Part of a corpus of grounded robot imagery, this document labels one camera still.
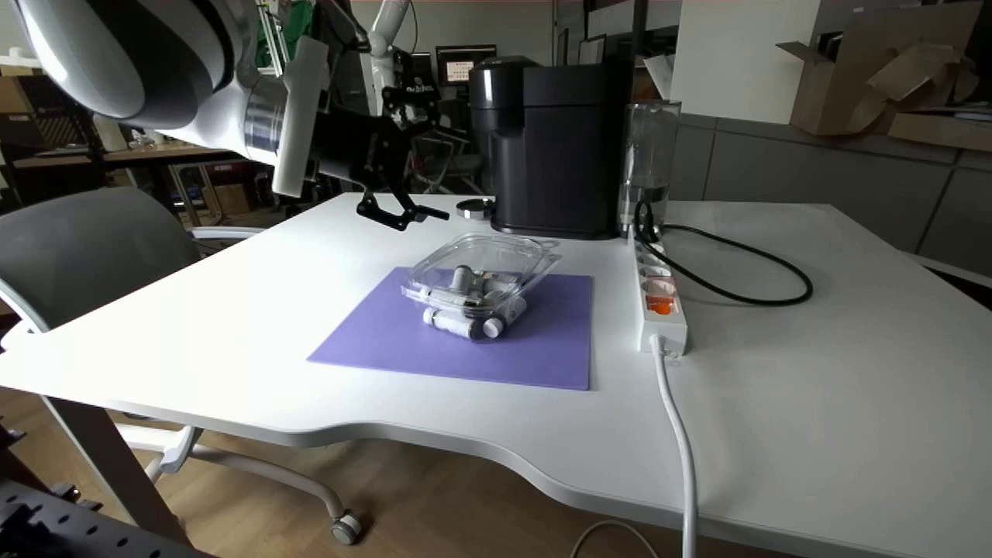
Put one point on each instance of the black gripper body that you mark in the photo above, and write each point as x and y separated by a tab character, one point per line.
358	149

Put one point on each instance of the clear plastic lid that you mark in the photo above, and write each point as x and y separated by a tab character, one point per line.
496	250

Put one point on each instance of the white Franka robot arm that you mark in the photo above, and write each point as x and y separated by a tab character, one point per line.
126	51

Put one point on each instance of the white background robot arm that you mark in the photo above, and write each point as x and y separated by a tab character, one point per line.
384	63

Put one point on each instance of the clear plastic bowl container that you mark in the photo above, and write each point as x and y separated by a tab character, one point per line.
515	297

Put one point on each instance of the round black disc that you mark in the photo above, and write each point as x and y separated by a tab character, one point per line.
472	206

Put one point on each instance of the black office chair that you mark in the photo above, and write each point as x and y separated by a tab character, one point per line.
443	149

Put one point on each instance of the short upright white cylinder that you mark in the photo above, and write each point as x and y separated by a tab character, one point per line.
459	278

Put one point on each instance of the long white cylinder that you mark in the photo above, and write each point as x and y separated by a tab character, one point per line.
459	326

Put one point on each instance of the computer monitor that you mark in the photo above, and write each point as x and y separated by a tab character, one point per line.
459	68

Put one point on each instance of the black coffee machine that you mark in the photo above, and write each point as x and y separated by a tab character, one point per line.
545	143

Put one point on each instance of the green cloth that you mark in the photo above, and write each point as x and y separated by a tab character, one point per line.
294	25

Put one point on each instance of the purple mat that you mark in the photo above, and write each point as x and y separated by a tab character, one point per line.
536	352

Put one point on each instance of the wooden desk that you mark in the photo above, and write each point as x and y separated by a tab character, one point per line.
155	157

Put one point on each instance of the clear water tank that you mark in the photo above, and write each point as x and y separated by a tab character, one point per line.
653	143

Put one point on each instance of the white power strip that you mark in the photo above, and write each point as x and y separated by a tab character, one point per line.
660	310

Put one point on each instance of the gray office chair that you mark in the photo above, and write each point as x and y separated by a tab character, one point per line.
93	250

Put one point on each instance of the white cabinet panel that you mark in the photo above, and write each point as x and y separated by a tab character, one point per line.
744	63

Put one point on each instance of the metal table leg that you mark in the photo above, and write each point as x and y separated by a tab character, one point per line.
111	467

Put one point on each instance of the gray cabinet row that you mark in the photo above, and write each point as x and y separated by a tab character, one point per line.
825	174

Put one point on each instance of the cardboard box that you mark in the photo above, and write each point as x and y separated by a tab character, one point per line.
848	94

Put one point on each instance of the black pegboard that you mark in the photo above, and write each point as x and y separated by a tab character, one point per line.
62	527

